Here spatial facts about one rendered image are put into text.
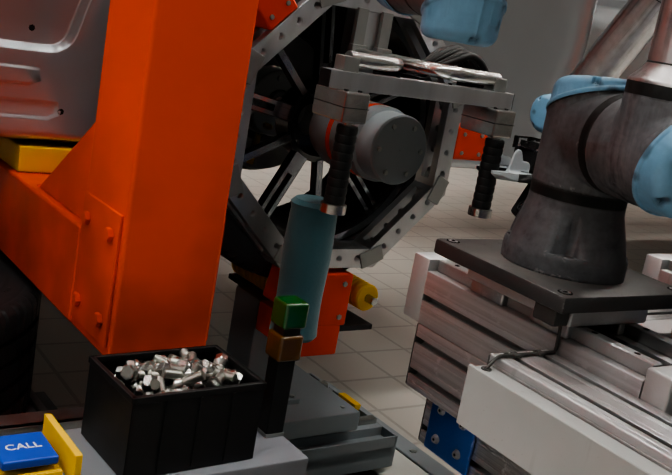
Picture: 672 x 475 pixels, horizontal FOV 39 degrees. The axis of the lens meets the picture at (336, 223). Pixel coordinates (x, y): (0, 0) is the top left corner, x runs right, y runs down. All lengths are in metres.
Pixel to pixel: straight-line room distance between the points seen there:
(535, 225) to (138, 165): 0.55
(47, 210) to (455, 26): 0.95
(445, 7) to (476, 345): 0.48
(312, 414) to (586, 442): 1.20
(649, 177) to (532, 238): 0.20
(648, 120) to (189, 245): 0.70
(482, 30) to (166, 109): 0.58
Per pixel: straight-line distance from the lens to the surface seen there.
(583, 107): 1.10
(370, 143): 1.65
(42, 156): 1.84
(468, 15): 0.87
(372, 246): 1.90
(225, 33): 1.36
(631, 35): 1.77
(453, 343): 1.23
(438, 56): 1.79
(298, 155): 1.87
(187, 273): 1.42
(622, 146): 1.02
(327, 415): 2.08
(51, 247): 1.63
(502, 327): 1.16
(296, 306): 1.34
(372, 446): 2.15
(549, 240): 1.11
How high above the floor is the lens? 1.07
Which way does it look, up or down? 12 degrees down
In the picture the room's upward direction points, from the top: 10 degrees clockwise
